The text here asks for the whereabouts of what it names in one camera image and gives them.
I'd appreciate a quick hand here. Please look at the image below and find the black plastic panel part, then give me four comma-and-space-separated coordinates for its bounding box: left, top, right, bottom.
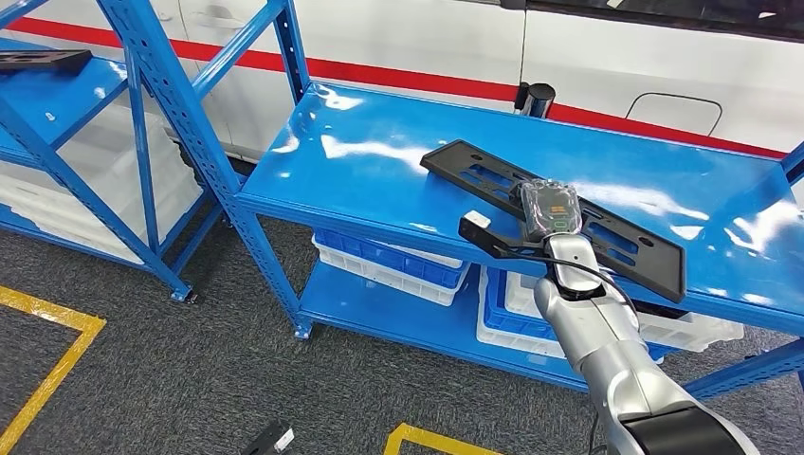
0, 48, 94, 78
419, 138, 687, 304

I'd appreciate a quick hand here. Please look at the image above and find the blue plastic crate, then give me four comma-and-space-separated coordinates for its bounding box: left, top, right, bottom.
482, 266, 667, 362
312, 227, 472, 290

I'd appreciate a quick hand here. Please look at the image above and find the blue metal shelf rack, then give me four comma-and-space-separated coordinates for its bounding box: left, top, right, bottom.
0, 0, 224, 304
94, 0, 804, 403

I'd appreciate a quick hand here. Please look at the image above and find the black plastic parts bundle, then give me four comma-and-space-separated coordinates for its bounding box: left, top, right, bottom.
630, 300, 689, 320

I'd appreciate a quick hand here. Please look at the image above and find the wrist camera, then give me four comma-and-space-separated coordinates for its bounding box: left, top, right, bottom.
457, 209, 554, 260
240, 419, 295, 455

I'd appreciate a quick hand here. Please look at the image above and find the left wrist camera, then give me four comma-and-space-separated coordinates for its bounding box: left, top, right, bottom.
240, 419, 295, 455

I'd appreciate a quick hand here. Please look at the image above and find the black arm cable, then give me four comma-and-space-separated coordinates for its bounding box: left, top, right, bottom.
502, 249, 639, 455

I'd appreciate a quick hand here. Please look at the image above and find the white plastic crate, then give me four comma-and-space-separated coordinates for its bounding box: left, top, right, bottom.
475, 266, 567, 360
312, 237, 469, 308
376, 241, 466, 270
0, 188, 206, 265
0, 103, 190, 209
505, 269, 745, 353
0, 169, 206, 243

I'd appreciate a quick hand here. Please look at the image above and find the black cylindrical post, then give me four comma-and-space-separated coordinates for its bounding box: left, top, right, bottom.
513, 82, 557, 119

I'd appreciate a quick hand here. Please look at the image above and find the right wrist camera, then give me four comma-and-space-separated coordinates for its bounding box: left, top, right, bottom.
457, 209, 554, 260

